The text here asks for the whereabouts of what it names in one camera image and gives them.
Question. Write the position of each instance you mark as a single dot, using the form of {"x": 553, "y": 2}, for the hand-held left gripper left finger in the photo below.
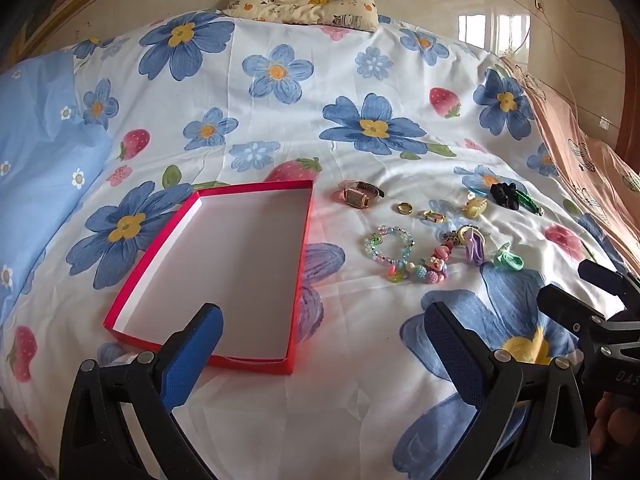
{"x": 192, "y": 355}

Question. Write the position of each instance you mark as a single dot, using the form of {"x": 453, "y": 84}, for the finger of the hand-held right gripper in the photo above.
{"x": 615, "y": 282}
{"x": 570, "y": 310}

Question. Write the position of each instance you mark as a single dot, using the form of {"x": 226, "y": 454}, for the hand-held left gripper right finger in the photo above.
{"x": 452, "y": 355}

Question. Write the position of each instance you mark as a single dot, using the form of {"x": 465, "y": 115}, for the red cardboard box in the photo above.
{"x": 225, "y": 260}

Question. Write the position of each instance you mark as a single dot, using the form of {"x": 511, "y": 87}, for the pink hair clip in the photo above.
{"x": 445, "y": 250}

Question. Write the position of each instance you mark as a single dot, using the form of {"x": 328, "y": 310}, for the yellow hair claw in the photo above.
{"x": 475, "y": 207}

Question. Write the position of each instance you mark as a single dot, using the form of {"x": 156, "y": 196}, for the gold square wristwatch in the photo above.
{"x": 356, "y": 199}

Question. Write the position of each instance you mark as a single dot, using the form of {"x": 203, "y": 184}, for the person's right hand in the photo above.
{"x": 617, "y": 422}

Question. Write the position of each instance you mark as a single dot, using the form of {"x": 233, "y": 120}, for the green hair clip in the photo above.
{"x": 530, "y": 202}

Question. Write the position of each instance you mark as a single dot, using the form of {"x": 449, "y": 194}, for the black hair claw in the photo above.
{"x": 502, "y": 192}

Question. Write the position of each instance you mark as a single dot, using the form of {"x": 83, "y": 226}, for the peach printed blanket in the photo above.
{"x": 575, "y": 130}

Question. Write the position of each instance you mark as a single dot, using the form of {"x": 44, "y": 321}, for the light blue pillow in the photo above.
{"x": 40, "y": 160}

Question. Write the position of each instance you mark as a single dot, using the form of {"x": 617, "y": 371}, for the floral bed sheet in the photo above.
{"x": 300, "y": 125}

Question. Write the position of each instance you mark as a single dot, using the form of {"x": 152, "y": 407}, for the panda print pillow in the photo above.
{"x": 300, "y": 2}

